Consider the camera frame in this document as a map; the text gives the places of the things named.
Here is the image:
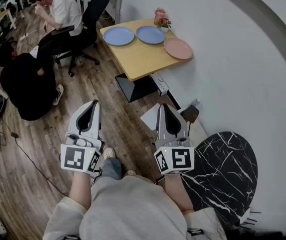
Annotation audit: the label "person's blue jeans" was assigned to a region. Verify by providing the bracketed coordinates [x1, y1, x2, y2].
[100, 157, 122, 181]

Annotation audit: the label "black marble round table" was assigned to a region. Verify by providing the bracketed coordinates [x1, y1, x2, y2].
[181, 131, 262, 231]

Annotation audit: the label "black table base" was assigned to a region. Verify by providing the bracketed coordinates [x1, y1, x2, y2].
[115, 73, 160, 103]

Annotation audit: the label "pink big plate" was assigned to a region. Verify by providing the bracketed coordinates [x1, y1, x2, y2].
[163, 37, 193, 61]

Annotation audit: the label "person's right forearm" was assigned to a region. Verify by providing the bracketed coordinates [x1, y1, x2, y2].
[164, 172, 195, 214]

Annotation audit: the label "pink water bottle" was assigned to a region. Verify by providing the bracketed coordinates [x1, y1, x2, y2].
[153, 7, 166, 26]

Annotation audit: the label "white extension cord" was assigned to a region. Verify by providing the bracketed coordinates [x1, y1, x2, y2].
[20, 29, 49, 41]

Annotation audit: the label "person's left forearm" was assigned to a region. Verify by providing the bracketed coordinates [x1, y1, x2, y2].
[69, 170, 93, 211]

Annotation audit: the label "black floor cable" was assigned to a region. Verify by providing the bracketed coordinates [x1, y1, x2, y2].
[1, 118, 70, 197]

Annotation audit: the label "potted pink flowers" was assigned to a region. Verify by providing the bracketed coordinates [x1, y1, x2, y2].
[157, 17, 173, 34]

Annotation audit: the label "black office chair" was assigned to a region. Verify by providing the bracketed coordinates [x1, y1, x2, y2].
[51, 0, 115, 78]

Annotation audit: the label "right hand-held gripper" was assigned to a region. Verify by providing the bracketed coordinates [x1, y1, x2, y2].
[154, 103, 195, 176]

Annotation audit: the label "person's grey sweatshirt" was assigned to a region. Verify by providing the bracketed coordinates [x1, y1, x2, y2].
[42, 175, 227, 240]

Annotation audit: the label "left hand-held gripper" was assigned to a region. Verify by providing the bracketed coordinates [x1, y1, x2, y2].
[60, 99, 105, 175]

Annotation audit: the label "blue big plate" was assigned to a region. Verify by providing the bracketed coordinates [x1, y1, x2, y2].
[136, 25, 166, 45]
[102, 26, 135, 47]

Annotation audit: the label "white power strip box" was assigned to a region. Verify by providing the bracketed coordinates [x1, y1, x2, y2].
[149, 71, 170, 97]

